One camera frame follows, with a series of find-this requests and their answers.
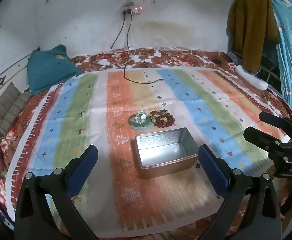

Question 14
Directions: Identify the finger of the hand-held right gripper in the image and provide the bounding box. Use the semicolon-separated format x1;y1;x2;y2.
243;127;283;155
258;111;292;143

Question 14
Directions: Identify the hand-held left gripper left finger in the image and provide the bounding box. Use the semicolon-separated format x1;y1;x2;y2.
14;144;99;240

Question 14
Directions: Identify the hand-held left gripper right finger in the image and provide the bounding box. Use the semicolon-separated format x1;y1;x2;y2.
197;144;283;240

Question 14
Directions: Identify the silver metal tin box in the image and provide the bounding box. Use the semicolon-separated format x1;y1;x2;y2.
135;127;199;180

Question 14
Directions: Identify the red bead bracelet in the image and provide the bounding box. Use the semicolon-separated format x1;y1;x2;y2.
152;113;174;128

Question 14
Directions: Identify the long white plastic object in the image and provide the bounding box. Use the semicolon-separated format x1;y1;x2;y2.
234;65;269;91

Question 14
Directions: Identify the green jade bangle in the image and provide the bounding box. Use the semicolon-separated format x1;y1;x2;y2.
128;113;152;128

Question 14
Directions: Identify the colourful striped cloth mat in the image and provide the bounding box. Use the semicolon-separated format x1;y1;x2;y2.
4;67;292;233

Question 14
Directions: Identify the blue printed cloth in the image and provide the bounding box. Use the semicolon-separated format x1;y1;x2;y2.
256;0;292;109

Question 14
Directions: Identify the brown striped cushion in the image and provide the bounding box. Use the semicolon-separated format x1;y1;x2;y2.
0;82;32;140

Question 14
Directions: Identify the brown hanging garment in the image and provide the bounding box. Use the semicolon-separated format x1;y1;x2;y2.
226;0;281;73

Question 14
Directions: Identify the teal pillow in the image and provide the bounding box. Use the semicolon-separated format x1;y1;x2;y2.
26;44;83;96

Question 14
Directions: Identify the dark brown bead bracelet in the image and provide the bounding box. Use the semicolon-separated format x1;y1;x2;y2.
148;108;169;121

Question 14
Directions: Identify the white cable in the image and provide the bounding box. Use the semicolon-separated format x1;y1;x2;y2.
105;49;139;67

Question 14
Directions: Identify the long black charging cable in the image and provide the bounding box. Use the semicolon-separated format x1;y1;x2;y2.
123;14;164;83

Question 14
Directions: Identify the short black cable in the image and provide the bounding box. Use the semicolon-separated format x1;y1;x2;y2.
110;14;126;50

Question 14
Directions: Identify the wall power strip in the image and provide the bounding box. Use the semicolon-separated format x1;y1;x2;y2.
121;0;144;16

